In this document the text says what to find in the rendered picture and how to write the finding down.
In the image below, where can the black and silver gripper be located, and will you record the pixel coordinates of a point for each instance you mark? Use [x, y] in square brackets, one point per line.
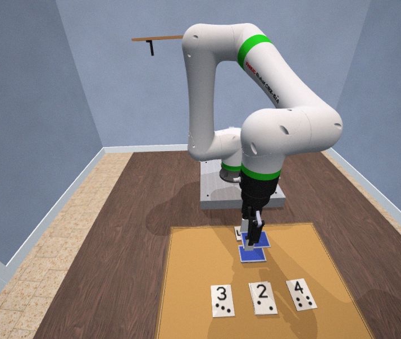
[251, 218]

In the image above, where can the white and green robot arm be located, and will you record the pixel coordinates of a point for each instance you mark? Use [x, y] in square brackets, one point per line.
[252, 155]

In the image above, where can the blue playing card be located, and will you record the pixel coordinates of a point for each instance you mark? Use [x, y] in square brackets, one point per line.
[256, 255]
[263, 242]

